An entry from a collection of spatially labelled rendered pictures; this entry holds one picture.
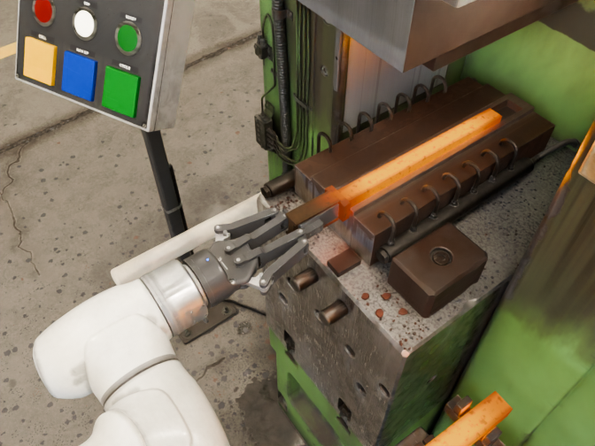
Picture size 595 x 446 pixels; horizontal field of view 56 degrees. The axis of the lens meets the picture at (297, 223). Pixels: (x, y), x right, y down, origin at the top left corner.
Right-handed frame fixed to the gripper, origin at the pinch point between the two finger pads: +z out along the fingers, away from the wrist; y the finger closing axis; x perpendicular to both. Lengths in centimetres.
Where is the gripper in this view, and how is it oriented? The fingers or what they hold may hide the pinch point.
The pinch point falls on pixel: (314, 215)
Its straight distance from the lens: 82.0
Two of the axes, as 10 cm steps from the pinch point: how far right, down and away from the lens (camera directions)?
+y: 5.9, 6.2, -5.2
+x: -0.2, -6.3, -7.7
